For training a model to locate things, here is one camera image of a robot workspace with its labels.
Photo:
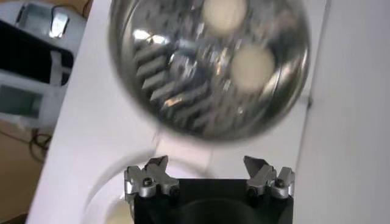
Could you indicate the stainless steel steamer basket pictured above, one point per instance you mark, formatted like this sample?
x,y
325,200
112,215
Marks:
x,y
182,91

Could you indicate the white steamed baozi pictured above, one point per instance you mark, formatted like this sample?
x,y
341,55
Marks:
x,y
224,15
253,68
119,216

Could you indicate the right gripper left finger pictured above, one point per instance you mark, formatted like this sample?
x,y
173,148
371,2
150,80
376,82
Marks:
x,y
160,179

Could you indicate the round white plate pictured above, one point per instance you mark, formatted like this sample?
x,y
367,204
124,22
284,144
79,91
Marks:
x,y
106,188

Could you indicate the white black robot base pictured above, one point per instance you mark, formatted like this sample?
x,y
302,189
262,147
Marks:
x,y
36,61

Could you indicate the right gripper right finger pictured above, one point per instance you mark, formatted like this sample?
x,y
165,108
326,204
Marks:
x,y
263,175

